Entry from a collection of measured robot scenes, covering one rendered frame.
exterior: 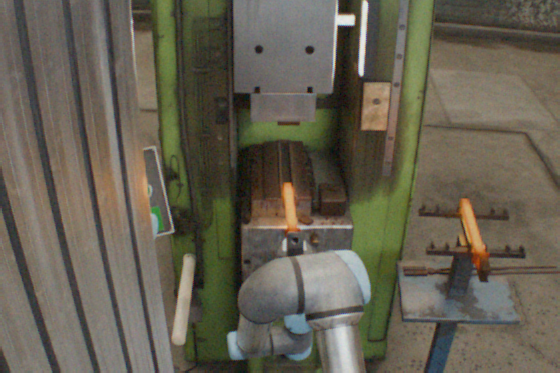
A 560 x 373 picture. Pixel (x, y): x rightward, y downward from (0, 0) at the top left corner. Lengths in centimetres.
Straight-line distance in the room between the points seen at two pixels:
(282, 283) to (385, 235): 121
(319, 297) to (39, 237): 74
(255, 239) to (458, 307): 72
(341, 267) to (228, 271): 122
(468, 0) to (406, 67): 600
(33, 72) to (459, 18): 763
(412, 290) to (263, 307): 94
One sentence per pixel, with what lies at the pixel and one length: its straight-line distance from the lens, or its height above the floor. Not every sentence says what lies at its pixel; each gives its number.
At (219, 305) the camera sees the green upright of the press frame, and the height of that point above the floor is 37.
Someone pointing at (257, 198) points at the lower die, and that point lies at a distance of 192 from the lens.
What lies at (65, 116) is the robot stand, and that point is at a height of 185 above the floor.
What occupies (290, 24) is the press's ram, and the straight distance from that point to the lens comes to 167.
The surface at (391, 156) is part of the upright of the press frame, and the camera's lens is 204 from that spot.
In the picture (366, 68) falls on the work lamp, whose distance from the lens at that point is 185.
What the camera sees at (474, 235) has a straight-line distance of 179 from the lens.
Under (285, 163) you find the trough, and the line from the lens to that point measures 212.
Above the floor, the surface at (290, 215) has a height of 103.
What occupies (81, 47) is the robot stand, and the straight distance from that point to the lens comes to 43.
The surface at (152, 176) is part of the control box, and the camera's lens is 180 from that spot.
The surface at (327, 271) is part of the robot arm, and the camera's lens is 109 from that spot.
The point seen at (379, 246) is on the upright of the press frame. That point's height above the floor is 67.
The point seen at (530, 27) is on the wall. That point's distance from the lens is 821.
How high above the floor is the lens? 201
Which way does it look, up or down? 29 degrees down
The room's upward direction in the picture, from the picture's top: 1 degrees clockwise
